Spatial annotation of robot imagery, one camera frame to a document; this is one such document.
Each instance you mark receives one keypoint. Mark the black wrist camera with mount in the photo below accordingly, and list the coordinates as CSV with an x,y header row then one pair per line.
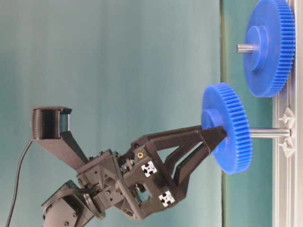
x,y
50,127

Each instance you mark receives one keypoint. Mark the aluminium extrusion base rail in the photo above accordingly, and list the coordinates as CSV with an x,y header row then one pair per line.
x,y
287,208

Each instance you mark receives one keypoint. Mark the lower steel shaft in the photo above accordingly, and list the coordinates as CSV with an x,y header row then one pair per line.
x,y
269,133

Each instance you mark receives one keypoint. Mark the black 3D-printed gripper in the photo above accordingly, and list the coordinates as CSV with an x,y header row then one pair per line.
x,y
140,182

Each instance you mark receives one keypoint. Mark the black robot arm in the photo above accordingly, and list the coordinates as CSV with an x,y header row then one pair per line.
x,y
67,206

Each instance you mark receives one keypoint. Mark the upper steel shaft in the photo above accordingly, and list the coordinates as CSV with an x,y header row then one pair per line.
x,y
245,48

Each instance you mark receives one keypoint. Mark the small blue plastic gear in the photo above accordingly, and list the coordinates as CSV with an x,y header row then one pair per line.
x,y
221,106

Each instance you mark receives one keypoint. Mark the large blue plastic gear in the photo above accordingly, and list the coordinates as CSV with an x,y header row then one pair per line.
x,y
271,30

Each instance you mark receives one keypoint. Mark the white plastic shaft mount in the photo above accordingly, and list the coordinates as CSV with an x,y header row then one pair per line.
x,y
288,146

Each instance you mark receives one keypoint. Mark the steel shaft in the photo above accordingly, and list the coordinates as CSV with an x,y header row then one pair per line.
x,y
269,133
245,48

